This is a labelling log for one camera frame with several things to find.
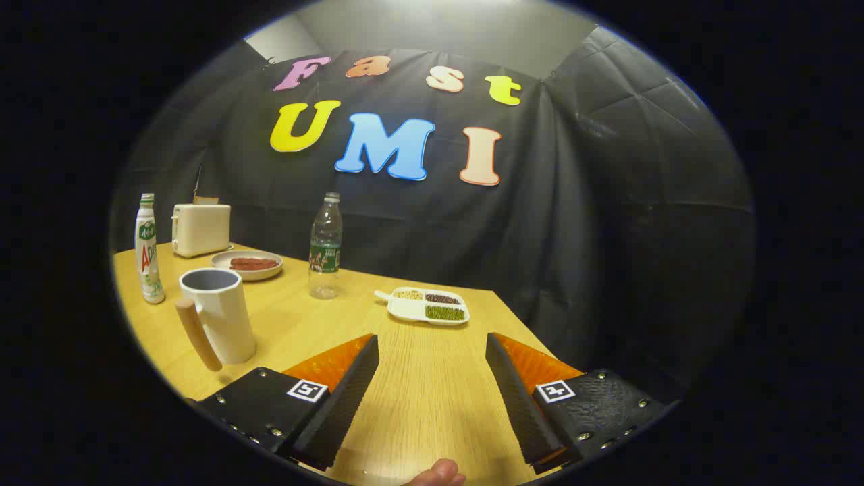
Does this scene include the white cup wooden handle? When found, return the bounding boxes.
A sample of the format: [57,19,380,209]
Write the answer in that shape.
[174,267,257,373]

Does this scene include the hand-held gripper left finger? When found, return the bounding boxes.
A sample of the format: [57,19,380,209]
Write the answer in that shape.
[194,333,381,472]

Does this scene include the clear plastic water bottle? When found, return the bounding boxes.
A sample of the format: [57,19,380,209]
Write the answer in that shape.
[308,192,343,300]

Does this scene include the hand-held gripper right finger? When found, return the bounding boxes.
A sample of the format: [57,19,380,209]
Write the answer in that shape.
[485,331,679,475]

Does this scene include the white juice bottle green label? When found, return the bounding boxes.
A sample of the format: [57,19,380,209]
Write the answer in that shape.
[135,193,166,305]

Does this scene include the white divided dish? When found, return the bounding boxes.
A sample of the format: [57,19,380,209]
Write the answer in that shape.
[373,286,470,327]

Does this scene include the round white plate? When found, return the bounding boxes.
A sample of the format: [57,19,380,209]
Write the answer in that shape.
[211,250,284,282]

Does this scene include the cream white toaster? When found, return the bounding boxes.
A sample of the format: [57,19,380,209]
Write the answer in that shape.
[171,203,232,259]

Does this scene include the black backdrop cloth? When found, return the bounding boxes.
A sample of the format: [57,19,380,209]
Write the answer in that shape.
[111,24,755,406]

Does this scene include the wooden table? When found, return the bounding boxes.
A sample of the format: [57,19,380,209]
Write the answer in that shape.
[111,243,588,486]

